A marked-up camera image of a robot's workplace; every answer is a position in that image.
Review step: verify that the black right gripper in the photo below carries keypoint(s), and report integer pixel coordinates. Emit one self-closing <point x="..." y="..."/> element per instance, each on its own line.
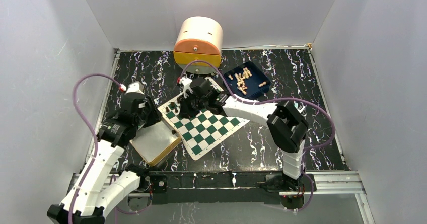
<point x="185" y="110"/>

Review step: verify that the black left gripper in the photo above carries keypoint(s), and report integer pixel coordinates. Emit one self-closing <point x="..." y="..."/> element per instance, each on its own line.
<point x="155" y="115"/>

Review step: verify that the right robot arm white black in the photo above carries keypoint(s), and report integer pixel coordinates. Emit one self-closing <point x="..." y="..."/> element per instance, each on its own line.
<point x="285" y="123"/>

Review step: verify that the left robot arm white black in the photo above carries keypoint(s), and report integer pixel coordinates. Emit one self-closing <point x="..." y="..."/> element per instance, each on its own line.
<point x="88" y="201"/>

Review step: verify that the green white chess board mat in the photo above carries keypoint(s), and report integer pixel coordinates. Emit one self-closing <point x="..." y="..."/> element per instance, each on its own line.
<point x="203" y="132"/>

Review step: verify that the pile of light chess pieces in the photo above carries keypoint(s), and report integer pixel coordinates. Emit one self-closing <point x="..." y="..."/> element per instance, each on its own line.
<point x="240" y="79"/>

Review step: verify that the gold metal tin tray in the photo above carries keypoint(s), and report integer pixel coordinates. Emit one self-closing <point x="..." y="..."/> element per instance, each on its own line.
<point x="154" y="143"/>

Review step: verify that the blue square tray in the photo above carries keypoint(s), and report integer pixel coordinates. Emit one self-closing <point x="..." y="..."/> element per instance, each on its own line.
<point x="253" y="91"/>

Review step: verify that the round wooden drawer cabinet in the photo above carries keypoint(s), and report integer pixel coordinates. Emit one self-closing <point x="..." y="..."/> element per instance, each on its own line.
<point x="199" y="45"/>

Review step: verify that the light wooden pawn lone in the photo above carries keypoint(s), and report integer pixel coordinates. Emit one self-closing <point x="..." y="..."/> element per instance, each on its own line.
<point x="262" y="84"/>

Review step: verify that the small white teal object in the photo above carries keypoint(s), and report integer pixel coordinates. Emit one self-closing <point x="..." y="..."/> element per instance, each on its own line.
<point x="300" y="107"/>

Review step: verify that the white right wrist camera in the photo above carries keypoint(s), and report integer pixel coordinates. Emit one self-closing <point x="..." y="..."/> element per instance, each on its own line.
<point x="185" y="83"/>

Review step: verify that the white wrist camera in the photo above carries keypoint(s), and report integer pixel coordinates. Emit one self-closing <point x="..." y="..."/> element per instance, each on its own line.
<point x="136" y="87"/>
<point x="185" y="83"/>

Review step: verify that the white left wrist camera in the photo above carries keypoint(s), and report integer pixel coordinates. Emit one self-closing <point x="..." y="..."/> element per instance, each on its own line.
<point x="136" y="87"/>

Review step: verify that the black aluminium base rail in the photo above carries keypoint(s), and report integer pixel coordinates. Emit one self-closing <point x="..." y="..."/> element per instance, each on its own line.
<point x="228" y="187"/>

